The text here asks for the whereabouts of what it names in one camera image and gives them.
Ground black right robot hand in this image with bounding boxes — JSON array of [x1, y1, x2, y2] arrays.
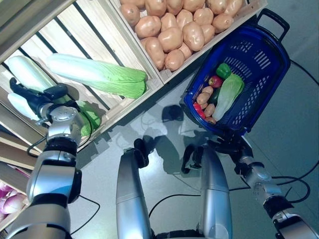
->
[[208, 131, 254, 162]]

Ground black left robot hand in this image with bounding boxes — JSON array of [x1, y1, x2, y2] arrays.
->
[[9, 78, 68, 119]]

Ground blue plastic shopping basket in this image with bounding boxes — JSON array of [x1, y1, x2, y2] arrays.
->
[[183, 24, 291, 136]]

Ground small napa cabbage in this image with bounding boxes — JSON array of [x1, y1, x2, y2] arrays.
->
[[7, 93, 37, 120]]

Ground silver right robot leg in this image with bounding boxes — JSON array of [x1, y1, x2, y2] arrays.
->
[[181, 144, 234, 239]]

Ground silver robot leg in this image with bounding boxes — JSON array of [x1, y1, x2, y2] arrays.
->
[[181, 144, 234, 239], [116, 138, 153, 239]]

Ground red bell pepper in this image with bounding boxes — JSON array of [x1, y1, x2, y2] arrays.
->
[[193, 103, 206, 119]]

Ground dark green zucchini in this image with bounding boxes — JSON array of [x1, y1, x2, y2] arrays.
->
[[208, 87, 221, 105]]

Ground light wooden display shelf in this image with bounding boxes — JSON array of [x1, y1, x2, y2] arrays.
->
[[0, 0, 83, 175]]

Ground red apple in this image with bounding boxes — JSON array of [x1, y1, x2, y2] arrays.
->
[[208, 75, 224, 88]]

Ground green bell pepper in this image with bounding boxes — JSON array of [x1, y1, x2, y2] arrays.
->
[[215, 63, 232, 79]]

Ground purple onion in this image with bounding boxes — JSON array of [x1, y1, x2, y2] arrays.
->
[[0, 181, 18, 196], [0, 193, 28, 215]]

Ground wooden cabbage crate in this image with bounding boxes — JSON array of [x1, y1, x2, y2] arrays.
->
[[0, 0, 164, 150]]

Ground wooden potato crate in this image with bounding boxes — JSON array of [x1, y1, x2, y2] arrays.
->
[[109, 0, 269, 85]]

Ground silver left robot leg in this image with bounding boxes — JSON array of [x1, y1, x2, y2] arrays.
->
[[116, 138, 153, 239]]

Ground black basket handle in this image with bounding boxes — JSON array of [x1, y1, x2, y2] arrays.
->
[[256, 8, 290, 40]]

